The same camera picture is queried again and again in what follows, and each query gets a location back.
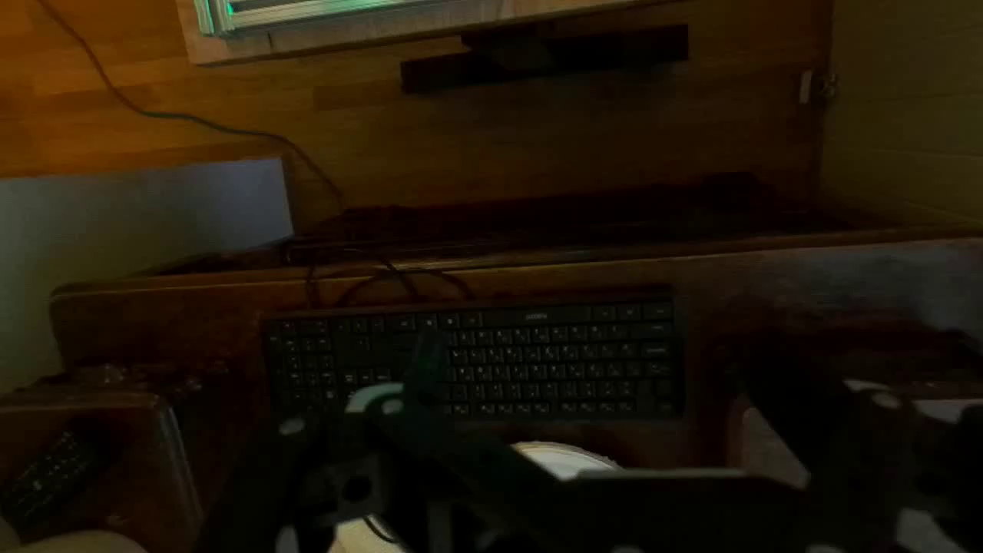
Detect black remote control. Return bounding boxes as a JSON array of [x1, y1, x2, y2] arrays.
[[0, 422, 111, 536]]

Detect black keyboard cable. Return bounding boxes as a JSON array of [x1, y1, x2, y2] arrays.
[[306, 251, 478, 313]]

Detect black bar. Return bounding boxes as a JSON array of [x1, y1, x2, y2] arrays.
[[400, 22, 693, 98]]

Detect dark wooden desk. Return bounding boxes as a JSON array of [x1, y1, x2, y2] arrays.
[[0, 226, 983, 553]]

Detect aluminium green-lit robot platform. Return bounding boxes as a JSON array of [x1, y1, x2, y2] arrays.
[[183, 0, 657, 68]]

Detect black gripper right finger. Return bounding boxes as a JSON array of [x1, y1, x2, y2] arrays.
[[813, 385, 929, 553]]

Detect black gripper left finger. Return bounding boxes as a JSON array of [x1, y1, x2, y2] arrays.
[[198, 408, 344, 553]]

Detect black computer keyboard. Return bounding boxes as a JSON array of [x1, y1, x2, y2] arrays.
[[262, 289, 689, 425]]

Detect black floor cable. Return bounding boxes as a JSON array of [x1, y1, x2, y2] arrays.
[[37, 0, 348, 204]]

